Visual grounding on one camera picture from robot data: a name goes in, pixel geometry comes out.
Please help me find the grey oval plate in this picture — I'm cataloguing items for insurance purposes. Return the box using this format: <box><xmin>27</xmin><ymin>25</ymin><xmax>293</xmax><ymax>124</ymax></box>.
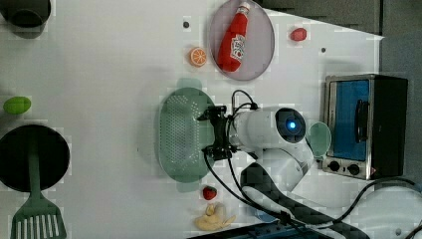
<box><xmin>208</xmin><ymin>0</ymin><xmax>275</xmax><ymax>81</ymax></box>

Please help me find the orange slice toy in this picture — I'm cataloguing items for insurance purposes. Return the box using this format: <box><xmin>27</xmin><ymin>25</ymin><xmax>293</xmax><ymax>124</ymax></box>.
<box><xmin>189</xmin><ymin>47</ymin><xmax>207</xmax><ymax>68</ymax></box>

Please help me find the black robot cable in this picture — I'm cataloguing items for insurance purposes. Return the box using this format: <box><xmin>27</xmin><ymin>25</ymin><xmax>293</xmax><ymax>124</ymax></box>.
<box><xmin>202</xmin><ymin>89</ymin><xmax>422</xmax><ymax>233</ymax></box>

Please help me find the black cup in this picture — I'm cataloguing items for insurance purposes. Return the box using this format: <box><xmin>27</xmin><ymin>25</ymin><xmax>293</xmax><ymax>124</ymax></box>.
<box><xmin>0</xmin><ymin>0</ymin><xmax>52</xmax><ymax>28</ymax></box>

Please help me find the green lime toy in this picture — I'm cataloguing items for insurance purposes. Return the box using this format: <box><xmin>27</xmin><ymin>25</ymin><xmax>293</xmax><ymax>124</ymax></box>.
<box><xmin>3</xmin><ymin>97</ymin><xmax>32</xmax><ymax>115</ymax></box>

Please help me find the blue bowl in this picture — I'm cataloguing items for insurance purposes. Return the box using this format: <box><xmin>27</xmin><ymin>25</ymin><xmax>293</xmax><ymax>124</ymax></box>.
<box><xmin>255</xmin><ymin>210</ymin><xmax>277</xmax><ymax>223</ymax></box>

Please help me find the black round pan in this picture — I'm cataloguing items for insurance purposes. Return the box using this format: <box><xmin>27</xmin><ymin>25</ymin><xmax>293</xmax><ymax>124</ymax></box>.
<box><xmin>0</xmin><ymin>124</ymin><xmax>70</xmax><ymax>192</ymax></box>

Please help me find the green oval strainer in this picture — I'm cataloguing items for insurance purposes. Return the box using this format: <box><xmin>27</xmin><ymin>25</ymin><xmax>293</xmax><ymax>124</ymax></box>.
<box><xmin>157</xmin><ymin>78</ymin><xmax>214</xmax><ymax>192</ymax></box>

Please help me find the green slotted spatula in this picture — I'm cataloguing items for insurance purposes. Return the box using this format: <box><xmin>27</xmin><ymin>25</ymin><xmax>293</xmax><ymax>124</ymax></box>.
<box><xmin>10</xmin><ymin>134</ymin><xmax>67</xmax><ymax>239</ymax></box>

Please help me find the red ketchup bottle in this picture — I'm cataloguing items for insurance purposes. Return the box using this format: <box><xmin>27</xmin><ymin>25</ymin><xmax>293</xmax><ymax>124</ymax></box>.
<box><xmin>217</xmin><ymin>2</ymin><xmax>250</xmax><ymax>72</ymax></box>

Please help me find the green cup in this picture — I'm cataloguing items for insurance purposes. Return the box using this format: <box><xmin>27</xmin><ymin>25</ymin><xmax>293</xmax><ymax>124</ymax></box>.
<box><xmin>306</xmin><ymin>121</ymin><xmax>331</xmax><ymax>157</ymax></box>

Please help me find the small red strawberry toy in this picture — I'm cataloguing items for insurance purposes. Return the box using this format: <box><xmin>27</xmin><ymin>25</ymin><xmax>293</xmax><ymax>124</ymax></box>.
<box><xmin>202</xmin><ymin>186</ymin><xmax>218</xmax><ymax>200</ymax></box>

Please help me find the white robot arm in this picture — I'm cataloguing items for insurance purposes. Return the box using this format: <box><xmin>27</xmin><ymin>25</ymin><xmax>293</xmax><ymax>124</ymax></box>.
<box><xmin>199</xmin><ymin>106</ymin><xmax>421</xmax><ymax>239</ymax></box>

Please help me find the black toaster oven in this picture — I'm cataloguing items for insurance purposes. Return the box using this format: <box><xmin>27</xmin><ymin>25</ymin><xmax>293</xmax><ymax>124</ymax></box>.
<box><xmin>322</xmin><ymin>74</ymin><xmax>408</xmax><ymax>180</ymax></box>

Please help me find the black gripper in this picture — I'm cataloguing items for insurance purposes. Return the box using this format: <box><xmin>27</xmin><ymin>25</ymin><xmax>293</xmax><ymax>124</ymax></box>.
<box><xmin>197</xmin><ymin>106</ymin><xmax>232</xmax><ymax>160</ymax></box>

